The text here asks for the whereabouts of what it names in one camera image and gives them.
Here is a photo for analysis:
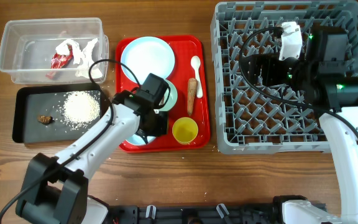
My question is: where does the light blue bowl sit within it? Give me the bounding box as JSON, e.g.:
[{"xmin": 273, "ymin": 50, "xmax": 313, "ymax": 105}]
[{"xmin": 126, "ymin": 134, "xmax": 155, "ymax": 146}]

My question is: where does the yellow cup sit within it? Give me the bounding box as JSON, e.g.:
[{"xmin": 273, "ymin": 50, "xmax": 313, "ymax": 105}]
[{"xmin": 172, "ymin": 117, "xmax": 198, "ymax": 144}]

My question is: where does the green bowl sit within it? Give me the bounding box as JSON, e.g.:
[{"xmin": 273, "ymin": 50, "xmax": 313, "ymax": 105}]
[{"xmin": 160, "ymin": 80, "xmax": 178, "ymax": 111}]

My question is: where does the orange carrot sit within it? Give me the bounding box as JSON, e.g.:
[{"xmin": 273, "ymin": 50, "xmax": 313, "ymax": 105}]
[{"xmin": 187, "ymin": 78, "xmax": 198, "ymax": 116}]

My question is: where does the light blue plate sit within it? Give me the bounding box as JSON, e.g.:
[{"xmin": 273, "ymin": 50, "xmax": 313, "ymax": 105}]
[{"xmin": 121, "ymin": 37, "xmax": 175, "ymax": 84}]

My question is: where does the white rice pile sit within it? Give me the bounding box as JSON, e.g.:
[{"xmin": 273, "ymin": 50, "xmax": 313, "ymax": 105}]
[{"xmin": 55, "ymin": 91, "xmax": 101, "ymax": 131}]

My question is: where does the white napkin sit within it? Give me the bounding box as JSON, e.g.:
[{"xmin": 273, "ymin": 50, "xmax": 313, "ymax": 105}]
[{"xmin": 55, "ymin": 38, "xmax": 98, "ymax": 79}]

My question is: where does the brown mushroom piece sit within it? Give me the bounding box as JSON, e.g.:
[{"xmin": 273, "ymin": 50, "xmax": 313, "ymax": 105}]
[{"xmin": 37, "ymin": 115, "xmax": 53, "ymax": 125}]

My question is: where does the red ketchup packet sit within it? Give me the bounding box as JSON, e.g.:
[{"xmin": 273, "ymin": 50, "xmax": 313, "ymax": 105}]
[{"xmin": 50, "ymin": 45, "xmax": 73, "ymax": 69}]

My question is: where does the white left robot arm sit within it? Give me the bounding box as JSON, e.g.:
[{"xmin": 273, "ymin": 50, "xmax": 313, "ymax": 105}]
[{"xmin": 0, "ymin": 73, "xmax": 170, "ymax": 224}]

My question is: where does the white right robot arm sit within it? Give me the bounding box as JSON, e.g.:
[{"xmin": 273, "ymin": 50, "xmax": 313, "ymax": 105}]
[{"xmin": 239, "ymin": 22, "xmax": 358, "ymax": 223}]

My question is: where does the grey dishwasher rack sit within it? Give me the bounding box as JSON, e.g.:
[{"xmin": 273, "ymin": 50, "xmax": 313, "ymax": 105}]
[{"xmin": 210, "ymin": 1, "xmax": 358, "ymax": 154}]

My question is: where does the black waste tray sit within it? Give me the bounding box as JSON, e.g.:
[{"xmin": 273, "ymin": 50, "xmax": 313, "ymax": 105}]
[{"xmin": 12, "ymin": 83, "xmax": 108, "ymax": 144}]

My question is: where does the red serving tray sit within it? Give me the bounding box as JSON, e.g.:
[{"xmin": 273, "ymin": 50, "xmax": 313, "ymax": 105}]
[{"xmin": 120, "ymin": 35, "xmax": 211, "ymax": 153}]

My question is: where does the white plastic spoon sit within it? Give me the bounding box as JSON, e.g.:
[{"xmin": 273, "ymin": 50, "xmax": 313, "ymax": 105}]
[{"xmin": 191, "ymin": 55, "xmax": 203, "ymax": 98}]

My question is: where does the clear plastic bin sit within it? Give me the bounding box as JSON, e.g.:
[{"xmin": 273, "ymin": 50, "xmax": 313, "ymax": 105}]
[{"xmin": 0, "ymin": 17, "xmax": 109, "ymax": 85}]

